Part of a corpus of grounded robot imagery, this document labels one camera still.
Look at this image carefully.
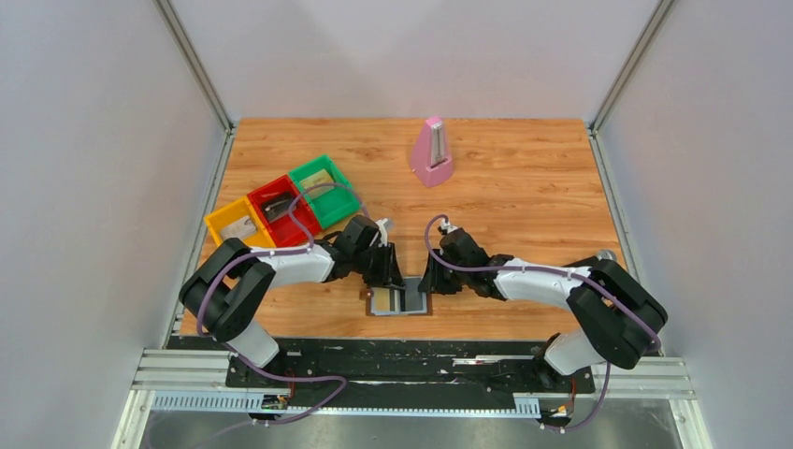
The brown leather card holder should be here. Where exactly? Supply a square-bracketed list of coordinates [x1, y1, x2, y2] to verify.
[360, 276, 432, 317]

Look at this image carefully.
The black card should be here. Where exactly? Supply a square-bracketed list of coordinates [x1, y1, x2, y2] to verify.
[260, 192, 295, 223]

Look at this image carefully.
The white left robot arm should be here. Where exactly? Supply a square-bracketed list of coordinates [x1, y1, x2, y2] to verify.
[178, 215, 405, 368]

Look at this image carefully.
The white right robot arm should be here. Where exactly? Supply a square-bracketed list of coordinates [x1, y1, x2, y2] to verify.
[423, 221, 669, 376]

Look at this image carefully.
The gold striped card in holder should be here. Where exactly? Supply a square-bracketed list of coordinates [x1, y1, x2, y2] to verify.
[369, 288, 398, 315]

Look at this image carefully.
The gold card in green bin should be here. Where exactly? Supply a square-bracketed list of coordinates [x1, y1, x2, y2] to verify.
[299, 169, 335, 199]

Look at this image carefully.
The silver card in yellow bin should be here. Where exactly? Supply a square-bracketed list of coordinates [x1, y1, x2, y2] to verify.
[219, 215, 258, 241]

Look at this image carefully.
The green plastic bin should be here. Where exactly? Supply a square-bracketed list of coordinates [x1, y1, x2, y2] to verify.
[288, 154, 360, 229]

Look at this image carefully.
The red plastic bin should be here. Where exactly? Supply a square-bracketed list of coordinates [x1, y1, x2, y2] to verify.
[247, 175, 322, 247]

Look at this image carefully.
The pink metronome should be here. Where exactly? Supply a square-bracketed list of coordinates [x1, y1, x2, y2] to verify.
[409, 116, 454, 188]

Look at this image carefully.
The yellow plastic bin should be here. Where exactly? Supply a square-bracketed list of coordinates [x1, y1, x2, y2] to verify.
[204, 196, 275, 248]

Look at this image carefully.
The black microphone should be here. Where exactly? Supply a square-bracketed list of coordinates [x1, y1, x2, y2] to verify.
[596, 249, 617, 261]

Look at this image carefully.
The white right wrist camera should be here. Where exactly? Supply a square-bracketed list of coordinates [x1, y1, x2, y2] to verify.
[438, 222, 458, 236]

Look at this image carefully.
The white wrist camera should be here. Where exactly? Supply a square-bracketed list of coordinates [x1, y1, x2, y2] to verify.
[375, 218, 394, 246]
[438, 222, 458, 236]

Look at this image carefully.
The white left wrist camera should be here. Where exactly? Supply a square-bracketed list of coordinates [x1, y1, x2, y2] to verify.
[375, 218, 394, 246]

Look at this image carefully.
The black mounting rail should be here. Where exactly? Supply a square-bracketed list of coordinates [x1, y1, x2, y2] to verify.
[133, 337, 596, 417]

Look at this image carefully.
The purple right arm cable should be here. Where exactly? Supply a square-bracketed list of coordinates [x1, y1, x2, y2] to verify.
[424, 214, 664, 433]

